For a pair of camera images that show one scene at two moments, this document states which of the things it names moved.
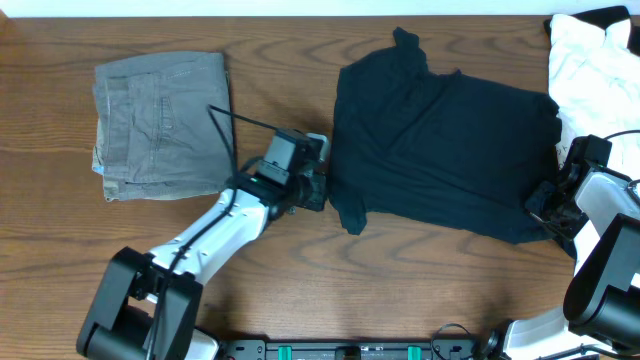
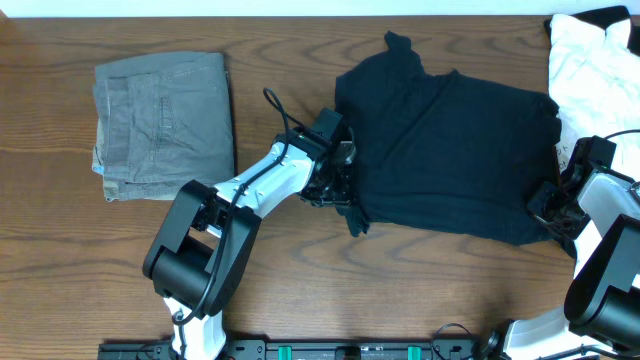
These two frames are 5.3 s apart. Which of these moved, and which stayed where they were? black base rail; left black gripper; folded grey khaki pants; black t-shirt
Moved: left black gripper
Stayed: black base rail; folded grey khaki pants; black t-shirt
